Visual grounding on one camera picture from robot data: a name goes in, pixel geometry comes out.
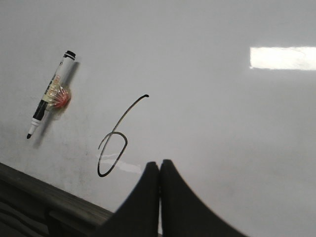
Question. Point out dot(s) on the red magnet taped to marker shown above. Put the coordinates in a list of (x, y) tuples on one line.
[(59, 97)]

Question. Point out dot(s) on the metal whiteboard tray rail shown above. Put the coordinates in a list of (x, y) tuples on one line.
[(30, 207)]

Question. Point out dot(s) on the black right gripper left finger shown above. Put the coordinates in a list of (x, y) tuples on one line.
[(138, 215)]

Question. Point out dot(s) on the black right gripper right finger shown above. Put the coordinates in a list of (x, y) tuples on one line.
[(183, 214)]

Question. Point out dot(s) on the white whiteboard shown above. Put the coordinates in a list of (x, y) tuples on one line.
[(166, 79)]

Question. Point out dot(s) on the black whiteboard marker pen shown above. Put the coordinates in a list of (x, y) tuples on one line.
[(59, 77)]

